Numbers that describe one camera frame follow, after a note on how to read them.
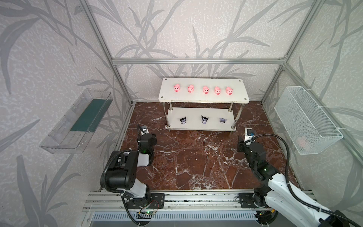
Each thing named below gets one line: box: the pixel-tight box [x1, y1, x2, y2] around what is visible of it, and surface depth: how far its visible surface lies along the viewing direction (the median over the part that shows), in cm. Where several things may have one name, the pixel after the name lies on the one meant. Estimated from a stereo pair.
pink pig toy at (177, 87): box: [173, 83, 181, 93], surface depth 80 cm
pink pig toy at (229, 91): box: [225, 86, 234, 96], surface depth 79 cm
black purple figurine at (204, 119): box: [200, 115, 209, 124], surface depth 98 cm
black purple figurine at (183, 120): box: [179, 116, 187, 125], surface depth 98 cm
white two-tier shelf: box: [158, 77, 251, 132], surface depth 86 cm
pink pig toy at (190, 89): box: [187, 84, 195, 94], surface depth 79 cm
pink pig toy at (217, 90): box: [214, 86, 222, 96], surface depth 79 cm
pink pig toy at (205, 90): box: [202, 85, 210, 95], surface depth 79 cm
